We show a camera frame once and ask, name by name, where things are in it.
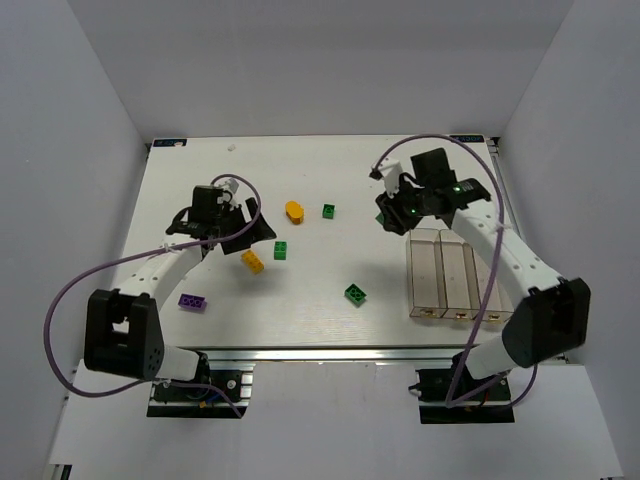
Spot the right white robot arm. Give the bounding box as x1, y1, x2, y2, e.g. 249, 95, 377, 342
371, 148, 591, 381

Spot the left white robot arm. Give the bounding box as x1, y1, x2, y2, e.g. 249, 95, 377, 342
84, 177, 276, 384

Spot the yellow lego brick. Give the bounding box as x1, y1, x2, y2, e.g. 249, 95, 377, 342
241, 250, 265, 274

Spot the orange oval lego piece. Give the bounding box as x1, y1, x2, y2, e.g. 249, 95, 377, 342
285, 201, 305, 225

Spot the left clear container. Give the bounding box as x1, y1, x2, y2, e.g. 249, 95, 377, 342
406, 228, 447, 319

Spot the clear container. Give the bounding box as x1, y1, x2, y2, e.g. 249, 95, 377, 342
463, 243, 513, 325
406, 228, 447, 319
439, 230, 480, 322

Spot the small green lego top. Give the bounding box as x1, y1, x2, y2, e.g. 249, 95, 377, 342
322, 204, 335, 219

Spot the right blue table label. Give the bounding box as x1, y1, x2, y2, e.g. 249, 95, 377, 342
451, 134, 485, 143

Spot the blue table label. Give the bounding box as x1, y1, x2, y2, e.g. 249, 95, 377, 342
451, 134, 485, 143
152, 138, 187, 148

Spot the purple lego brick lower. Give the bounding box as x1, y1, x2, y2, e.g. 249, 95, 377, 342
178, 293, 207, 312

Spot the middle clear container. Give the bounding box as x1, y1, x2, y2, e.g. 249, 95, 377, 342
439, 230, 480, 322

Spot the left blue table label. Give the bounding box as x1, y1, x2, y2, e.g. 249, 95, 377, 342
152, 138, 187, 148

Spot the right clear container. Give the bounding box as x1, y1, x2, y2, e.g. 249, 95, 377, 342
463, 243, 513, 325

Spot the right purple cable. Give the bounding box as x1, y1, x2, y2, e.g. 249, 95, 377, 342
372, 133, 541, 409

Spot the purple cable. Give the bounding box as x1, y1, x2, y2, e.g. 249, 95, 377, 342
43, 174, 264, 419
372, 133, 541, 409

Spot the aluminium table rail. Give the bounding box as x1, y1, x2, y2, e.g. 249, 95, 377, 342
92, 347, 566, 364

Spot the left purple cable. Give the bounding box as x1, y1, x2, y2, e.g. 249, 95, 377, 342
43, 174, 264, 419

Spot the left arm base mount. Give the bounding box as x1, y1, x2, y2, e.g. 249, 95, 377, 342
146, 364, 253, 420

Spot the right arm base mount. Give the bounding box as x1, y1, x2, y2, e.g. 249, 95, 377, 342
409, 367, 516, 425

